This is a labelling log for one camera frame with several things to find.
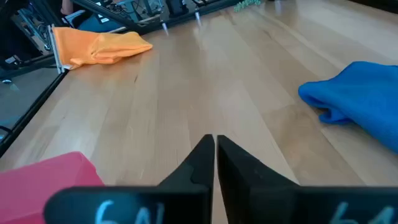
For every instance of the silver metal bracket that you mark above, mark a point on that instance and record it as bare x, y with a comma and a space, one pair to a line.
57, 53

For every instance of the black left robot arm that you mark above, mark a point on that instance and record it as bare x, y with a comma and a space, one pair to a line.
177, 6

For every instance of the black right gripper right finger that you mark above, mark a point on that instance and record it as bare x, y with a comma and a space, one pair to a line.
264, 202

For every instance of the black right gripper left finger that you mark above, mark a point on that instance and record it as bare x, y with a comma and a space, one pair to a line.
174, 202

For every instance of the blue microfiber towel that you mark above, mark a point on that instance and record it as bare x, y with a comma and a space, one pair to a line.
360, 93

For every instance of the blue chair seat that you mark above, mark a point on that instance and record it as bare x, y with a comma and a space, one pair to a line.
96, 25

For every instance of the orange microfiber towel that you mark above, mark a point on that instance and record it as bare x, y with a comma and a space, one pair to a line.
93, 46

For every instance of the green potted succulent plant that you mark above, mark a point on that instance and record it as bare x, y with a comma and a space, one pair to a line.
245, 4

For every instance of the pink plastic basket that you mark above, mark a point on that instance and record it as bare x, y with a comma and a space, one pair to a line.
28, 189

